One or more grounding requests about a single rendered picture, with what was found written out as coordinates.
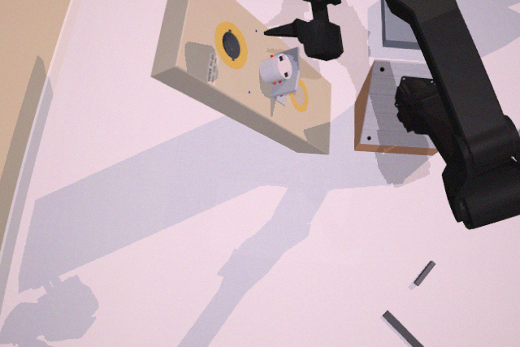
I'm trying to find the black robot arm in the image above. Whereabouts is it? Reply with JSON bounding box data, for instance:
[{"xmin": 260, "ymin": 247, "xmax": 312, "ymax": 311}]
[{"xmin": 385, "ymin": 0, "xmax": 520, "ymax": 229}]

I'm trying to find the white cylinder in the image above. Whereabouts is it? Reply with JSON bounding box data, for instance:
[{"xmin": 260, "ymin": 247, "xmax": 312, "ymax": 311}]
[{"xmin": 259, "ymin": 54, "xmax": 293, "ymax": 85}]

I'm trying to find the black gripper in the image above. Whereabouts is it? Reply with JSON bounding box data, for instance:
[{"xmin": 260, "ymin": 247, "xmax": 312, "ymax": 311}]
[{"xmin": 264, "ymin": 0, "xmax": 344, "ymax": 61}]

